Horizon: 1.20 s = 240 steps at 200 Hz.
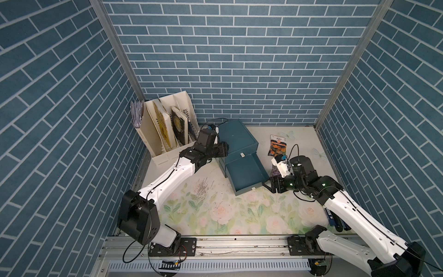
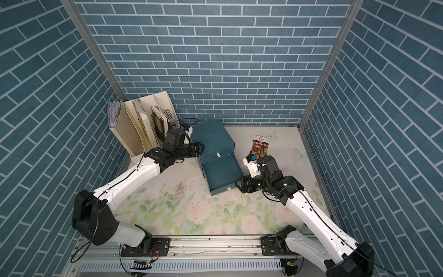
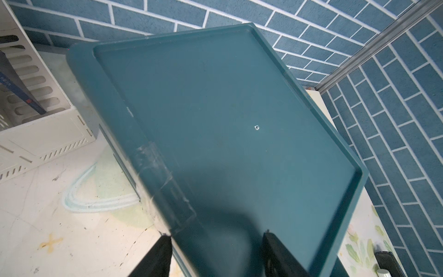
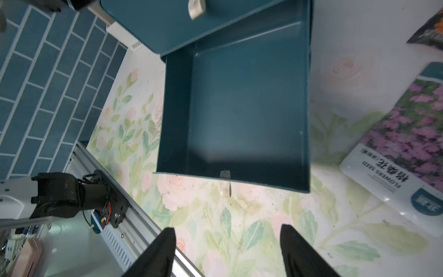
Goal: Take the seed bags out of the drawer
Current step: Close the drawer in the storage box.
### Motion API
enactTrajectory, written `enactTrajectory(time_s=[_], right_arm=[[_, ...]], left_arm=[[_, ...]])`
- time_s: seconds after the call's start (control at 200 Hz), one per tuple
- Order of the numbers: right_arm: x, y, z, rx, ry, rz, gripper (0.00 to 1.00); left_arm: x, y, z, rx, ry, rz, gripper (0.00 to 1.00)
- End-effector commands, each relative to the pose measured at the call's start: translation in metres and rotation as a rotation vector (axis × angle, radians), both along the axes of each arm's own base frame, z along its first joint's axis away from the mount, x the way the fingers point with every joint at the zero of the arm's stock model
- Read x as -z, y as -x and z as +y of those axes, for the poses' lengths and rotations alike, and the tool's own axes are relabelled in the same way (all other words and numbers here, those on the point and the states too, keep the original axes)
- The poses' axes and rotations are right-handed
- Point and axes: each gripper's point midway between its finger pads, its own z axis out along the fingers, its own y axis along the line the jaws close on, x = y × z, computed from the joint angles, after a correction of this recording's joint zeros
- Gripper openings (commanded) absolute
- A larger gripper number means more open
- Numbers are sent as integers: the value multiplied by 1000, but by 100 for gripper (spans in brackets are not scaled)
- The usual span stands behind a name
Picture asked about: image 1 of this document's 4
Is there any teal plastic drawer cabinet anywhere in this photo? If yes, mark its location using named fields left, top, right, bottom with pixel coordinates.
left=218, top=120, right=258, bottom=177

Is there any teal drawer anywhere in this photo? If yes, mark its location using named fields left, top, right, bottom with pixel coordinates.
left=225, top=153, right=269, bottom=196

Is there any blue black pen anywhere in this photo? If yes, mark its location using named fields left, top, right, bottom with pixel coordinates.
left=330, top=210, right=351, bottom=232

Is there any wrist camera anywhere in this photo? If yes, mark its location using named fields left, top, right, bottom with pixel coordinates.
left=271, top=154, right=293, bottom=178
left=207, top=124, right=219, bottom=133

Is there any cream file organizer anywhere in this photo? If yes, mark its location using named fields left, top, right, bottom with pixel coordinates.
left=130, top=91, right=200, bottom=166

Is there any pink flower seed bag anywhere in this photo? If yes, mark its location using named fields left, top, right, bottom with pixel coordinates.
left=270, top=165, right=281, bottom=177

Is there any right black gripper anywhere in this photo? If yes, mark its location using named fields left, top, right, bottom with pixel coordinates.
left=260, top=172, right=304, bottom=192

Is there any dark sunflower cover book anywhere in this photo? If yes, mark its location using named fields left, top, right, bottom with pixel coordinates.
left=171, top=106, right=189, bottom=145

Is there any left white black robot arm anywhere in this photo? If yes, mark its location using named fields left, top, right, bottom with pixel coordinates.
left=117, top=125, right=229, bottom=248

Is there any white blue glue stick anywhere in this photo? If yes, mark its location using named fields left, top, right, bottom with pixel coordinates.
left=324, top=208, right=336, bottom=226

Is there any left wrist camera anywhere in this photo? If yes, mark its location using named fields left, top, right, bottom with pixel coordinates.
left=207, top=124, right=219, bottom=133

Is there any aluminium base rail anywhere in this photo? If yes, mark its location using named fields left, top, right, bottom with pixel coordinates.
left=91, top=233, right=376, bottom=277

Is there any orange flower seed bag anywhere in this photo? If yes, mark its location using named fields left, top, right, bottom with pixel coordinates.
left=268, top=135, right=287, bottom=157

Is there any purple paper stack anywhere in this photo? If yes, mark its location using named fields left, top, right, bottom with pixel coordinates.
left=130, top=100, right=144, bottom=128

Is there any yellow cover book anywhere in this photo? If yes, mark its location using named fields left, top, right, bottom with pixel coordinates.
left=153, top=99, right=176, bottom=151

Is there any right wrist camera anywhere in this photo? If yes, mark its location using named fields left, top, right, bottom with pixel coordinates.
left=271, top=154, right=293, bottom=178

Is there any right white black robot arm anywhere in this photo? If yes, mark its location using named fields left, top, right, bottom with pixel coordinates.
left=267, top=155, right=426, bottom=277

